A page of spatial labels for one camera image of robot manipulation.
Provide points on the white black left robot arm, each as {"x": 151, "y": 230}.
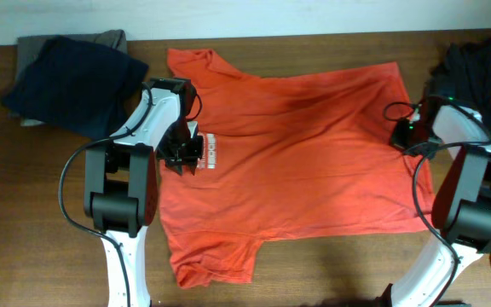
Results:
{"x": 121, "y": 190}

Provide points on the navy garment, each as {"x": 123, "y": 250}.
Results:
{"x": 78, "y": 86}

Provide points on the grey garment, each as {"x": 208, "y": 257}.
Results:
{"x": 29, "y": 50}

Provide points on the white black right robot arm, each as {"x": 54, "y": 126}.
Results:
{"x": 460, "y": 220}

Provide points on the red soccer t-shirt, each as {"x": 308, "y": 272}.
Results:
{"x": 286, "y": 159}

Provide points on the black crumpled garment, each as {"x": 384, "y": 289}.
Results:
{"x": 464, "y": 74}

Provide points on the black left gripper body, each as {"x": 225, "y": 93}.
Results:
{"x": 177, "y": 146}

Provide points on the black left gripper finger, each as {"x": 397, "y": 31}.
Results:
{"x": 177, "y": 169}
{"x": 192, "y": 169}

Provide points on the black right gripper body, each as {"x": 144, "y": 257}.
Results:
{"x": 407, "y": 135}

